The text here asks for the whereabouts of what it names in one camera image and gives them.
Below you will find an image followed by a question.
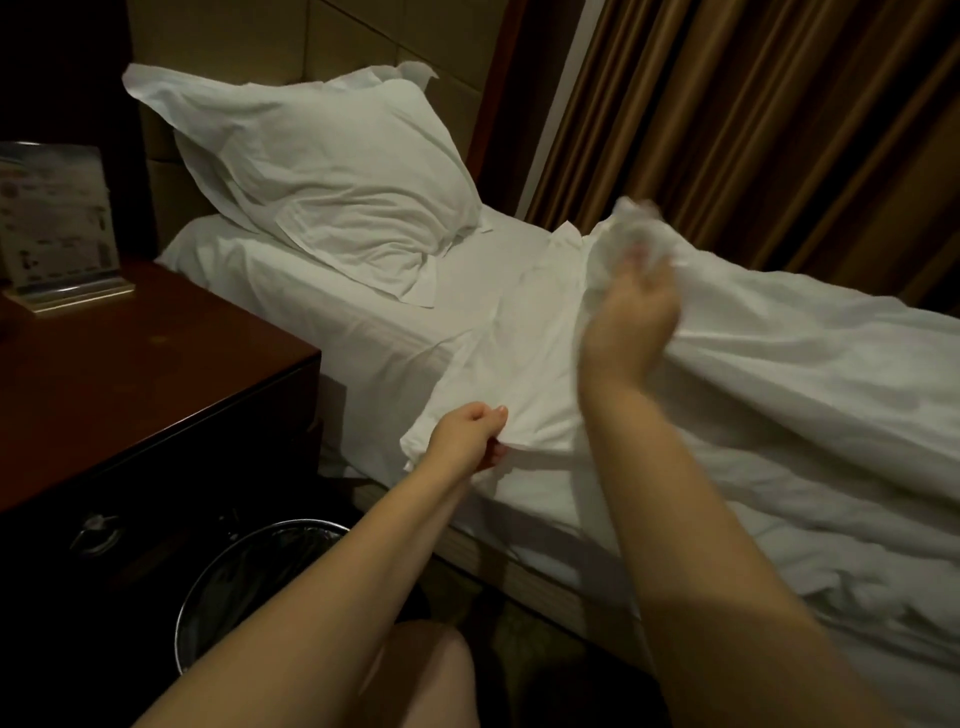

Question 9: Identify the person's left hand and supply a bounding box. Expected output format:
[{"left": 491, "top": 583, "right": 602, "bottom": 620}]
[{"left": 423, "top": 400, "right": 512, "bottom": 482}]

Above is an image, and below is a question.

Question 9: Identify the person's right hand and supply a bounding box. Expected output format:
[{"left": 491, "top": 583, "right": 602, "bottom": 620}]
[{"left": 577, "top": 240, "right": 686, "bottom": 399}]

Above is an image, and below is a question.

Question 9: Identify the white bed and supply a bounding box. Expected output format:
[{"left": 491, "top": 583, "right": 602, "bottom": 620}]
[{"left": 154, "top": 202, "right": 960, "bottom": 728}]

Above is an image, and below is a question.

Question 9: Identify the white duvet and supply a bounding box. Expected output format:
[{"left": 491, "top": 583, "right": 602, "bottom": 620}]
[{"left": 399, "top": 195, "right": 960, "bottom": 662}]

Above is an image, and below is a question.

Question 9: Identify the white pillow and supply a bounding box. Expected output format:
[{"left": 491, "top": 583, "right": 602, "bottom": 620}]
[{"left": 121, "top": 60, "right": 491, "bottom": 311}]

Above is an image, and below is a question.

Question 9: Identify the person's left forearm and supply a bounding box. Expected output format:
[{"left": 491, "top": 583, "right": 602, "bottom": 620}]
[{"left": 135, "top": 457, "right": 474, "bottom": 728}]

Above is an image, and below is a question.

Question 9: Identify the person's right forearm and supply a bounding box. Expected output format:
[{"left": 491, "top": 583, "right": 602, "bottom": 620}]
[{"left": 577, "top": 375, "right": 902, "bottom": 728}]

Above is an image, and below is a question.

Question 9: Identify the person's right leg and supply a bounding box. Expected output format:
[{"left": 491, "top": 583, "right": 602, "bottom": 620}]
[{"left": 352, "top": 618, "right": 482, "bottom": 728}]

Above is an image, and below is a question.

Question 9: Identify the brown curtain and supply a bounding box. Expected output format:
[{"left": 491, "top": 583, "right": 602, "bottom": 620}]
[{"left": 525, "top": 0, "right": 960, "bottom": 317}]

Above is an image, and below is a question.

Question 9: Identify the black trash bin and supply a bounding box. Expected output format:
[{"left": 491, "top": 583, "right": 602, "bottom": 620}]
[{"left": 172, "top": 517, "right": 354, "bottom": 677}]

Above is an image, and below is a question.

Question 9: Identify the dark wooden nightstand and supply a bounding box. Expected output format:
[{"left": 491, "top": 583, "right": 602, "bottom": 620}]
[{"left": 0, "top": 258, "right": 324, "bottom": 728}]

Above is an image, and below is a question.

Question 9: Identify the tan padded headboard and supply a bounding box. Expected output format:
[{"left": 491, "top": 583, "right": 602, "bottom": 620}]
[{"left": 124, "top": 0, "right": 512, "bottom": 254}]

